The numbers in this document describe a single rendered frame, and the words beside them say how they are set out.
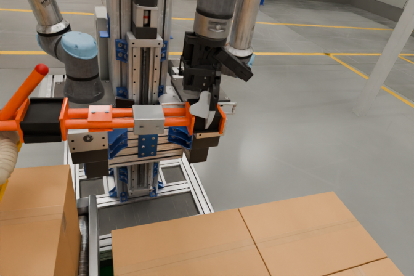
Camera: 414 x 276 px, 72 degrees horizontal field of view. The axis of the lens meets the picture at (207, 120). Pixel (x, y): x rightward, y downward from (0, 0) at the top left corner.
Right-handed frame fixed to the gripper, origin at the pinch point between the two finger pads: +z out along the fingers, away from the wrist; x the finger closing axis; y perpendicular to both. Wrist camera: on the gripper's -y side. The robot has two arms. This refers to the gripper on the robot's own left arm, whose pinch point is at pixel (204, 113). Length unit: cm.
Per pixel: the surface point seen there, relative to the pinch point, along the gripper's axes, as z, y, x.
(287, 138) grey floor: 128, -144, -142
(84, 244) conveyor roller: 74, 34, -15
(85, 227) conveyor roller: 74, 35, -23
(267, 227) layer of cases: 73, -46, -12
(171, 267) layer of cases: 74, 1, 0
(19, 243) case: 33, 44, 8
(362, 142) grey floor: 127, -231, -131
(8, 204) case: 34, 50, -4
